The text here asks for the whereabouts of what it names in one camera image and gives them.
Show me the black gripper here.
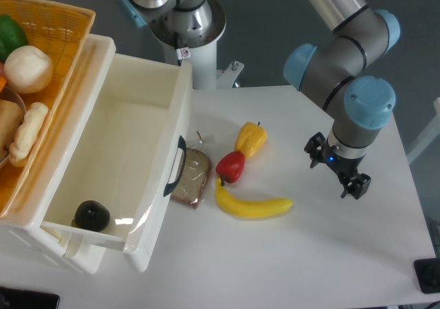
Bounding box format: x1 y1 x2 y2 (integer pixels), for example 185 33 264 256
304 132 371 200

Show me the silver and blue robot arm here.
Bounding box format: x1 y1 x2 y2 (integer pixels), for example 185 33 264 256
116 0 401 199

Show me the white top drawer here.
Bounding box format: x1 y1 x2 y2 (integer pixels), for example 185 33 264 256
43 54 193 272

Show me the dark avocado in drawer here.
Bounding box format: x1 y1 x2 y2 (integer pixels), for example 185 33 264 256
71 200 111 232

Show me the white drawer cabinet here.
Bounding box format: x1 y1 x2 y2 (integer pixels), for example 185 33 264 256
1 34 116 274

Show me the yellow banana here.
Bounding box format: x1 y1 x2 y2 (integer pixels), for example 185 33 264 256
214 178 293 220

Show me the yellow bell pepper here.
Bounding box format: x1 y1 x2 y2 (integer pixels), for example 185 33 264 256
234 122 267 159

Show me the red bell pepper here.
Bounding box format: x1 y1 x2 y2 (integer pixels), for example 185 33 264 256
215 151 245 186

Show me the black device at right edge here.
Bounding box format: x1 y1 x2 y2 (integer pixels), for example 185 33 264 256
413 258 439 294

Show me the wrapped brown bread slice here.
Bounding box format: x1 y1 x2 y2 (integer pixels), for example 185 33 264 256
170 130 213 209

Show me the yellow wicker basket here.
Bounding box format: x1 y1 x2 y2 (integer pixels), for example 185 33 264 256
1 0 96 211

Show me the pale twisted bread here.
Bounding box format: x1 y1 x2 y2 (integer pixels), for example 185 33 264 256
9 102 49 167

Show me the white round bun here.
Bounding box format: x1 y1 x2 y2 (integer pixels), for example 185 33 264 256
4 45 54 94

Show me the beige bread loaf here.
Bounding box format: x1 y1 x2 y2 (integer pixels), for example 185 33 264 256
0 100 24 161

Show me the green bell pepper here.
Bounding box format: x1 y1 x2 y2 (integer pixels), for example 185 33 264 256
1 14 28 63

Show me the black object bottom left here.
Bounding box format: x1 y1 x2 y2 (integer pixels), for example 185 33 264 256
1 286 60 309

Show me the dark blue drawer handle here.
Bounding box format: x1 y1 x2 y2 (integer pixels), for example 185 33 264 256
163 136 187 197

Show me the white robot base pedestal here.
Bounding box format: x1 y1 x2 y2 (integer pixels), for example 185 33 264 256
150 0 244 90

